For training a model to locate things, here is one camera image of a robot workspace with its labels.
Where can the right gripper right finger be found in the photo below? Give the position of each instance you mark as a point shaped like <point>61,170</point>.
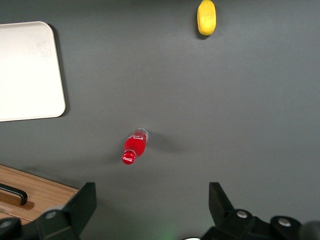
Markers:
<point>225,220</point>

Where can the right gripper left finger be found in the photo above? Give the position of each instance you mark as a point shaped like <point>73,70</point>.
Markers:
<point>75,215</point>

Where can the wooden lower drawer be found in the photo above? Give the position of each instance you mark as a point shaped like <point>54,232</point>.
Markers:
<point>42,190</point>

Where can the red cola bottle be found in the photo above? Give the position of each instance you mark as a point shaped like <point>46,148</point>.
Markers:
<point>133,147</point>

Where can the beige plastic tray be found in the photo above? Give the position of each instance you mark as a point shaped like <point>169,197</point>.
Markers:
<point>27,72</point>

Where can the yellow lemon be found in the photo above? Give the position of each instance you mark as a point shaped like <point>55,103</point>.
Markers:
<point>206,17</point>

